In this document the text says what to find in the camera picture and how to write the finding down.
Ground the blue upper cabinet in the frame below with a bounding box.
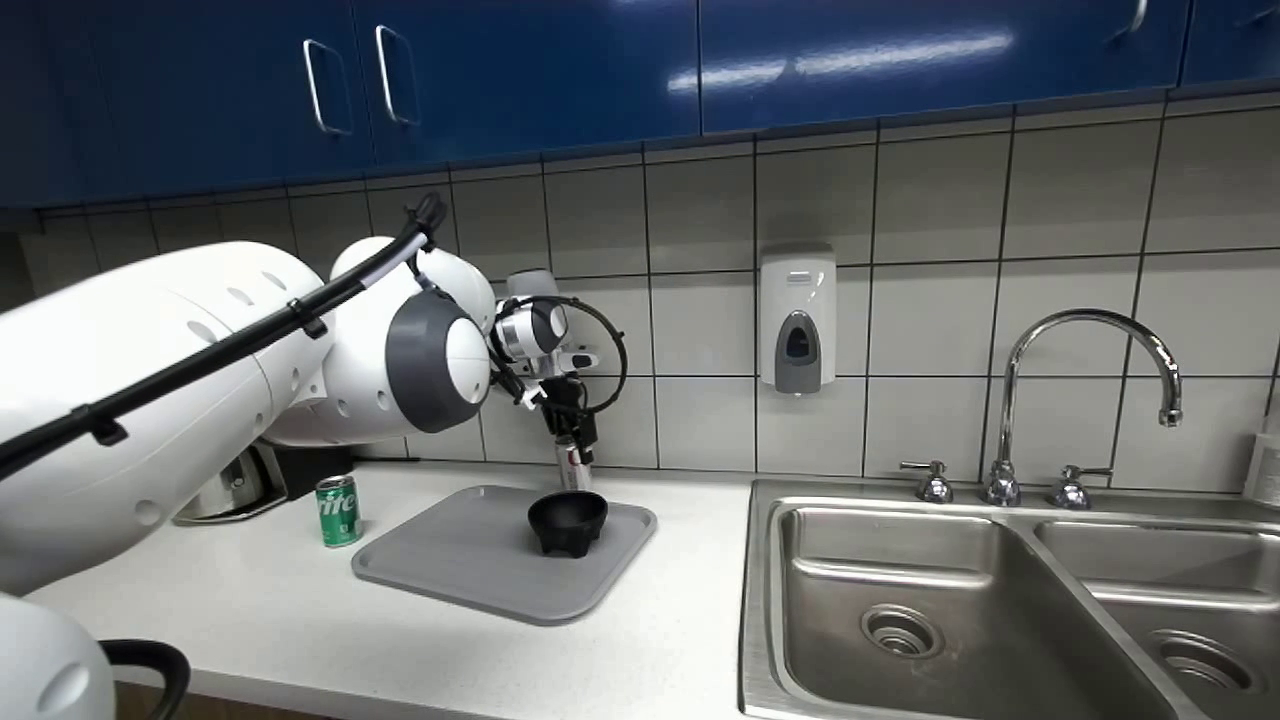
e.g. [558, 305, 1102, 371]
[0, 0, 1280, 215]

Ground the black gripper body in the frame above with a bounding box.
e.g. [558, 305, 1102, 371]
[537, 371, 601, 450]

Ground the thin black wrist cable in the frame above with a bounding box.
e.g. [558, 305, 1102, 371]
[534, 292, 634, 416]

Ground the chrome faucet handle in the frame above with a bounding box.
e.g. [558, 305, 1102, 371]
[1053, 461, 1116, 512]
[901, 456, 962, 507]

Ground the steel upper cabinet handle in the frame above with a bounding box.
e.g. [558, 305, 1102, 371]
[371, 19, 412, 131]
[301, 38, 341, 135]

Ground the thick black cable loop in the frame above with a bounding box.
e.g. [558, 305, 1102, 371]
[95, 637, 197, 720]

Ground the chrome gooseneck faucet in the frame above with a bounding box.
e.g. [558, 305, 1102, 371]
[985, 305, 1188, 512]

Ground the white wall soap dispenser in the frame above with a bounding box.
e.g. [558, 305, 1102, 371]
[755, 254, 845, 395]

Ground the black bowl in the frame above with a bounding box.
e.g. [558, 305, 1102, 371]
[525, 489, 613, 561]

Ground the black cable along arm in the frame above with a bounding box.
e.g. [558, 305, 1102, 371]
[0, 192, 452, 485]

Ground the stainless steel double sink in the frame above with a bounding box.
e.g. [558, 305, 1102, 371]
[736, 478, 1280, 720]

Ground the green soda can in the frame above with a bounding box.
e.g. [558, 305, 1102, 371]
[314, 472, 363, 552]

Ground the grey plastic tray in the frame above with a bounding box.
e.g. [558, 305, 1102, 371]
[349, 480, 660, 627]

